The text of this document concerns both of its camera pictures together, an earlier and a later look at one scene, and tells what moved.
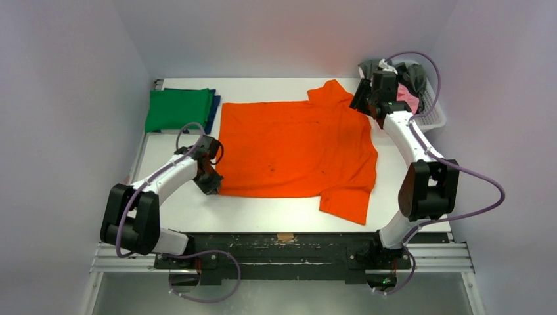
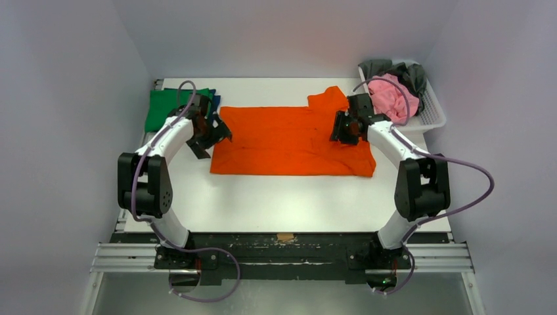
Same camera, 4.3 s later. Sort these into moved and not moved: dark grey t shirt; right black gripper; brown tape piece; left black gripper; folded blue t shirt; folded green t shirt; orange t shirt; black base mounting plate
Moved: orange t shirt; right black gripper; left black gripper
Not moved: dark grey t shirt; black base mounting plate; brown tape piece; folded green t shirt; folded blue t shirt
